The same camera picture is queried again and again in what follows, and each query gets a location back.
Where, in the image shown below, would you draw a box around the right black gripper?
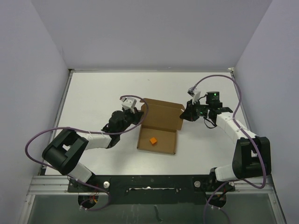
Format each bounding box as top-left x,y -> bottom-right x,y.
180,98 -> 210,122

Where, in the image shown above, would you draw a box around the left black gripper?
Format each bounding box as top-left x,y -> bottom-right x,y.
118,106 -> 143,135

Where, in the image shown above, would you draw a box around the brown cardboard box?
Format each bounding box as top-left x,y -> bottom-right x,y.
137,98 -> 185,155

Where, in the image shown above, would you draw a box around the small orange cube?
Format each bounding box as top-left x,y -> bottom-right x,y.
150,137 -> 157,145

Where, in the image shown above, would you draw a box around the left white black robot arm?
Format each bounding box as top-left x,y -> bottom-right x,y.
42,108 -> 144,192

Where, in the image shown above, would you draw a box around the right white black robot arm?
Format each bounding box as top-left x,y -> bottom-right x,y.
180,91 -> 271,191

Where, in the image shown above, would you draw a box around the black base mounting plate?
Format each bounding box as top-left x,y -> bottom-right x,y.
68,174 -> 235,208

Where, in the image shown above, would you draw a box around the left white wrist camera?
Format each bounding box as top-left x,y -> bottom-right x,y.
121,97 -> 137,113

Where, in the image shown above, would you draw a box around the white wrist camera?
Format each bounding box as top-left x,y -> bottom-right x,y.
121,97 -> 137,113
187,86 -> 201,104

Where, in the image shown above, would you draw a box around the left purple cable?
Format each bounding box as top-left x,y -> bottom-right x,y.
25,95 -> 150,212

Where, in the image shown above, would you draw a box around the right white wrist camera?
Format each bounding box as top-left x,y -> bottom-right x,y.
187,86 -> 201,104

